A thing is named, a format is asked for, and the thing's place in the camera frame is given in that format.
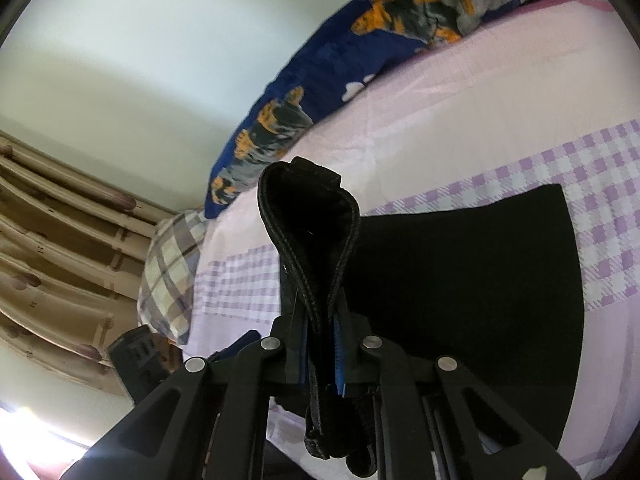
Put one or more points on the black denim pants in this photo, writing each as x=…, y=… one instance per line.
x=495, y=287

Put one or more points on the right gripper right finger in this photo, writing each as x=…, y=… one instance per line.
x=405, y=418

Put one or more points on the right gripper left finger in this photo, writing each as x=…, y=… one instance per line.
x=208, y=419

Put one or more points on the navy tiger print blanket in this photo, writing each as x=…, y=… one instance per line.
x=362, y=40

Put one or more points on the plaid grey pillow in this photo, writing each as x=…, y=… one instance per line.
x=166, y=296

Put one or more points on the person's left hand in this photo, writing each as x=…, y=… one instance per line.
x=170, y=354

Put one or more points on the pink purple checked bedsheet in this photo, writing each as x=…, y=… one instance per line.
x=547, y=95

